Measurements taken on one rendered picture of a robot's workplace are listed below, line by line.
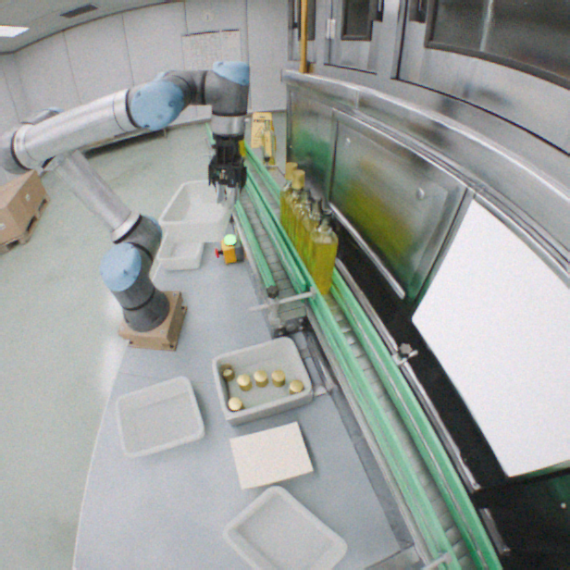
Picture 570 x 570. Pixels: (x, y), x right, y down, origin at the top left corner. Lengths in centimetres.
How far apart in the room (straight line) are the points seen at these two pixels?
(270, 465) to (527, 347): 54
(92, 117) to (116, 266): 37
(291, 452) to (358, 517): 24
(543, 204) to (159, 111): 54
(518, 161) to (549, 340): 25
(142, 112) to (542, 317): 64
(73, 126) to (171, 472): 78
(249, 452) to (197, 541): 27
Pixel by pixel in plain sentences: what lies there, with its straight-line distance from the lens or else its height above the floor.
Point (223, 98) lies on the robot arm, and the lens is 58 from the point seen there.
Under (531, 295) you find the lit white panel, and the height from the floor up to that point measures 126.
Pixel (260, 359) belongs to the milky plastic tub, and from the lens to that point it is 78.
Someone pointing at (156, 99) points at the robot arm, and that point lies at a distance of 46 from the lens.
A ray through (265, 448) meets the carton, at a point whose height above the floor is 82.
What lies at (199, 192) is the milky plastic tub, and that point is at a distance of 86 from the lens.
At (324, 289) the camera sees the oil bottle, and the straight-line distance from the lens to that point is 76.
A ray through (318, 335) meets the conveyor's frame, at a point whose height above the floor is 88.
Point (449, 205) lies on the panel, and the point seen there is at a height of 127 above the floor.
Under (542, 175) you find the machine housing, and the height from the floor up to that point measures 139.
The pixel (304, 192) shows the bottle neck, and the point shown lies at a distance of 70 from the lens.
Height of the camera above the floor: 147
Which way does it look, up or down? 48 degrees down
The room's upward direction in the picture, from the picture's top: straight up
